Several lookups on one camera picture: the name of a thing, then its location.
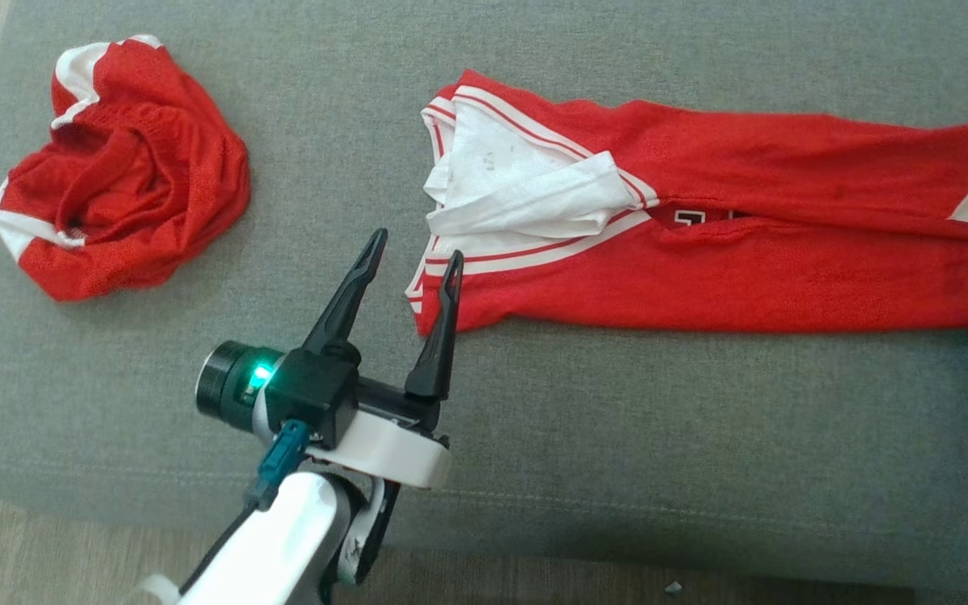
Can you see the grey fabric sofa seat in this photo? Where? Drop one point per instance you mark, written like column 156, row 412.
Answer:
column 534, row 437

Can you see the red jersey with white trim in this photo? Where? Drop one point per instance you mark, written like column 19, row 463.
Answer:
column 744, row 277

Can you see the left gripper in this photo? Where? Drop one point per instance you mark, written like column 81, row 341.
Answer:
column 391, row 458

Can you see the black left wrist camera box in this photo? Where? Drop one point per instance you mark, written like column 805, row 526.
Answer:
column 316, row 395

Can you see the red mesh shorts white stripes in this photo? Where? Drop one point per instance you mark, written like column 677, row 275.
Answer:
column 139, row 185

